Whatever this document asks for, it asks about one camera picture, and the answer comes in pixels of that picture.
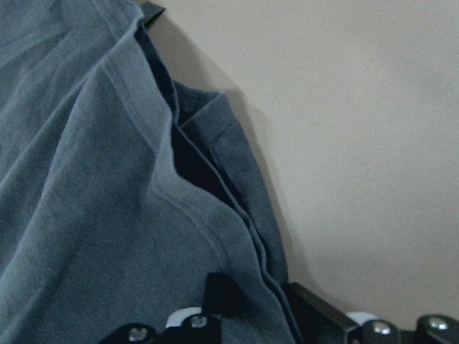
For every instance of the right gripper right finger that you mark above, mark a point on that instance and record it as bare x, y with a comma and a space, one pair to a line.
320, 322

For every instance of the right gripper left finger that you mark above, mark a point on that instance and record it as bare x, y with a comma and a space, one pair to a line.
221, 319

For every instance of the black graphic t-shirt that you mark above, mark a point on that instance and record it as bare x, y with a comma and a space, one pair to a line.
121, 188

